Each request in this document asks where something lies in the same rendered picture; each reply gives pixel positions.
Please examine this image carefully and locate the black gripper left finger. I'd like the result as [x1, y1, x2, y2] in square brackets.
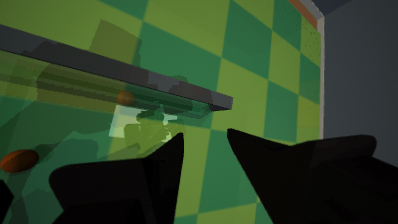
[49, 132, 184, 224]

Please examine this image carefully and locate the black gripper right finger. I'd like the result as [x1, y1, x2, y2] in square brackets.
[227, 128, 377, 224]

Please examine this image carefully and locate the dark grey l-shaped wall trim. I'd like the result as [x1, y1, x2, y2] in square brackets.
[0, 24, 233, 110]

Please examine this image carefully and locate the clear l-shaped low wall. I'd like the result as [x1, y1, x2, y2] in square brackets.
[0, 50, 226, 111]

